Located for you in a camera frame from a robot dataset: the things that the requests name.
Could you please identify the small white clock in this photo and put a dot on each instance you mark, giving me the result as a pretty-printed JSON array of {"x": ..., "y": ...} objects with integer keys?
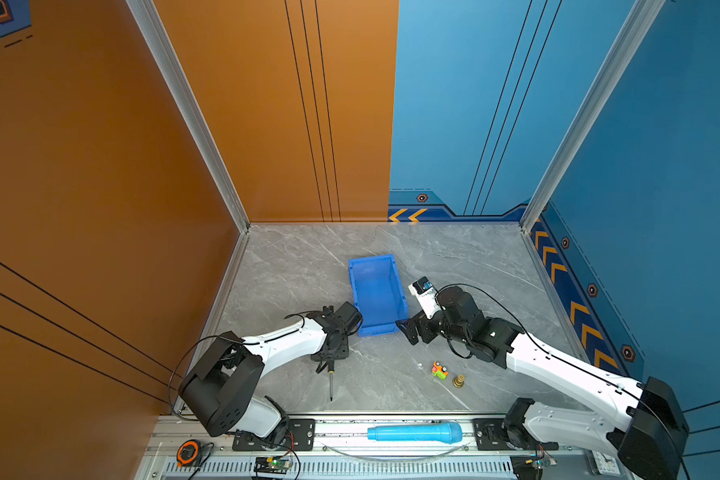
[{"x": 604, "y": 465}]

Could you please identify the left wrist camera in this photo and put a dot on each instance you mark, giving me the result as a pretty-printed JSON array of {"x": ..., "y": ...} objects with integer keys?
[{"x": 328, "y": 314}]

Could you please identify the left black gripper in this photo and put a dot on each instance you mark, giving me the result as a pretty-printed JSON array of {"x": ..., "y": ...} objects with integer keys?
[{"x": 343, "y": 354}]

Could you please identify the small circuit board with wires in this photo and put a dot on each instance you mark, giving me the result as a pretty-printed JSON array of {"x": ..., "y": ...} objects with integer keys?
[{"x": 531, "y": 467}]

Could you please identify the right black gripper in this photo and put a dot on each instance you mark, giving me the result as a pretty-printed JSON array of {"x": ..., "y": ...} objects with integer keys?
[{"x": 421, "y": 322}]

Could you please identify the light blue plastic tube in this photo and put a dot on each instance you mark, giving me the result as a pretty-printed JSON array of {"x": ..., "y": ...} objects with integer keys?
[{"x": 447, "y": 432}]

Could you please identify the yellow black handled screwdriver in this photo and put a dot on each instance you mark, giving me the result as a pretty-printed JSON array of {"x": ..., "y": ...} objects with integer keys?
[{"x": 331, "y": 373}]

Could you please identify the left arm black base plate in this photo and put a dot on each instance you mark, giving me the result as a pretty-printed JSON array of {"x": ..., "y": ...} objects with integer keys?
[{"x": 293, "y": 434}]

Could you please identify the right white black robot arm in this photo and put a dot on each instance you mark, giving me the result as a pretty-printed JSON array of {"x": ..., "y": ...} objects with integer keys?
[{"x": 639, "y": 422}]

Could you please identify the green circuit board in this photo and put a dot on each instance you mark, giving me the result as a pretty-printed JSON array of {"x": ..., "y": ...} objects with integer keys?
[{"x": 272, "y": 467}]

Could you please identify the colourful small toy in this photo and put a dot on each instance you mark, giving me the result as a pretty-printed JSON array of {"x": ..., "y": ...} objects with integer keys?
[{"x": 439, "y": 371}]

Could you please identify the aluminium front rail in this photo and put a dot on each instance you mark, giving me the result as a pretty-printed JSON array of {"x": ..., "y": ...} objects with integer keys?
[{"x": 342, "y": 451}]

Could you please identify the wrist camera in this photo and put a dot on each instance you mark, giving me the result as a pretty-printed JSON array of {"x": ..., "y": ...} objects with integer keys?
[
  {"x": 425, "y": 293},
  {"x": 328, "y": 314}
]

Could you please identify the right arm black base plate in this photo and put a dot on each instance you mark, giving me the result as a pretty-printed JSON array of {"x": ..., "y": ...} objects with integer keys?
[{"x": 491, "y": 434}]

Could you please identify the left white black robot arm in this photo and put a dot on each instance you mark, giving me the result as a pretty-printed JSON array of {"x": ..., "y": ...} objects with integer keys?
[{"x": 220, "y": 387}]

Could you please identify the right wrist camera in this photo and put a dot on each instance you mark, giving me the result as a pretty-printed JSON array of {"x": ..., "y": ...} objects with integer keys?
[{"x": 425, "y": 293}]

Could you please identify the blue plastic bin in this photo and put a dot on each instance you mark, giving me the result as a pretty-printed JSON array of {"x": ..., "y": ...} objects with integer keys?
[{"x": 378, "y": 294}]

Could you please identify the orange black tape measure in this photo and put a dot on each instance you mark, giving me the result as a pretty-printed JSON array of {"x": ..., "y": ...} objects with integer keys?
[{"x": 189, "y": 453}]

